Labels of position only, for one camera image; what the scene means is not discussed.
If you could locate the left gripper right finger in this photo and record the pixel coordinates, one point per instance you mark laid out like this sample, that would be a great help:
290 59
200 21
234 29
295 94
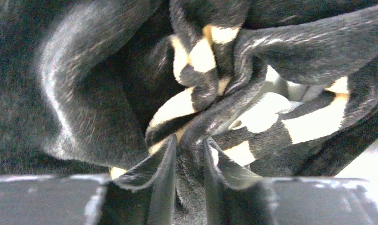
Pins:
237 196

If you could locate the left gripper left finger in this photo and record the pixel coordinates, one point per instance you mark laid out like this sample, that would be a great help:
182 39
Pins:
144 195

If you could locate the black floral pillowcase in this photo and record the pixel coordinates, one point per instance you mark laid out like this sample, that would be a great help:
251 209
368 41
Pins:
95 86

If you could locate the white yellow-edged pillow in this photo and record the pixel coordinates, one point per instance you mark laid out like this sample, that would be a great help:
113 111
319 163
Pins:
365 166

